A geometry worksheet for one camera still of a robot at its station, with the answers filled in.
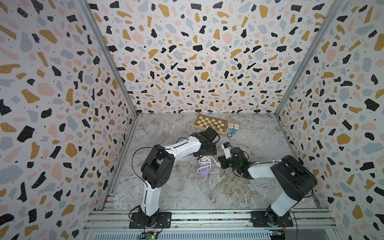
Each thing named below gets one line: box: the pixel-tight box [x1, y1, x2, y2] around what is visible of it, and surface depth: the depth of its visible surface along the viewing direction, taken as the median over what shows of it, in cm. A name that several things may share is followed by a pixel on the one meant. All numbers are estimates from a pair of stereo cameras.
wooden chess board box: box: [194, 114, 228, 135], surface depth 115 cm
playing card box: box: [227, 123, 240, 130], surface depth 115 cm
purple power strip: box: [200, 158, 210, 177], surface depth 89 cm
